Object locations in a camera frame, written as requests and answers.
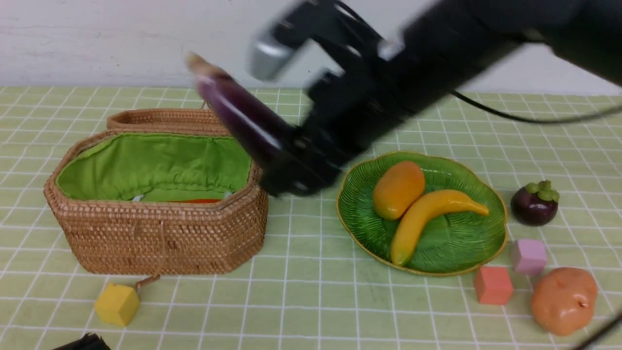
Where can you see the orange-yellow toy mango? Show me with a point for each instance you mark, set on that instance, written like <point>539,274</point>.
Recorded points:
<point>399,187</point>

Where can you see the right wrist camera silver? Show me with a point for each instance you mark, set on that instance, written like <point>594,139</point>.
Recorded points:
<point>277,43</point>

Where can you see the woven wicker basket lid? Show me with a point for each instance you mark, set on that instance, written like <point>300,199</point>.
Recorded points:
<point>168,120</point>

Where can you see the pink-orange foam cube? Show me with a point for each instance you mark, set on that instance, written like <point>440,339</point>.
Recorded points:
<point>493,285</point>

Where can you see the lilac foam cube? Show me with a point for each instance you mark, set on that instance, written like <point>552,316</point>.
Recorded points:
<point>528,256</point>

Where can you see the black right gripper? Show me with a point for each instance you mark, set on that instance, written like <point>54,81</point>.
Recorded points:
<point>349,113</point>

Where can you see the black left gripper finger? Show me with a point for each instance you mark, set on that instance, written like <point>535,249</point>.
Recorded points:
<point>90,341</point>

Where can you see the woven wicker basket green lining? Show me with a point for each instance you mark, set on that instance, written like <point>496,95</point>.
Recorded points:
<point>111,196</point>

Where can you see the red toy carrot green leaves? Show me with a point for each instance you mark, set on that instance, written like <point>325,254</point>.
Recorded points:
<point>199,201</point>

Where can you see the dark purple toy mangosteen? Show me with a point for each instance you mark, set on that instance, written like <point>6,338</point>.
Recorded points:
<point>535,204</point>

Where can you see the green checkered tablecloth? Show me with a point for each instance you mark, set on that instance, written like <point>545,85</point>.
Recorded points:
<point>311,287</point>

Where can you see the tan toy potato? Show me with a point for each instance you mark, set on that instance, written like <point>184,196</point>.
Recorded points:
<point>563,300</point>

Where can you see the yellow foam cube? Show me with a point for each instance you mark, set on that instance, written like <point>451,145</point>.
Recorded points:
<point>117,304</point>

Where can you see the purple toy eggplant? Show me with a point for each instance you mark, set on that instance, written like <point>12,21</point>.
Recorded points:
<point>259,130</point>

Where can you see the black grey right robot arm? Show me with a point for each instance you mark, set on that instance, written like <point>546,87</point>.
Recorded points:
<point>453,41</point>

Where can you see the green leaf-shaped glass plate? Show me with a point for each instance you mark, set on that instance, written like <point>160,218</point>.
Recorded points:
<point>451,244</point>

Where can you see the yellow toy banana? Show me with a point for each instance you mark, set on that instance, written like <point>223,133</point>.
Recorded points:
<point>421,212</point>

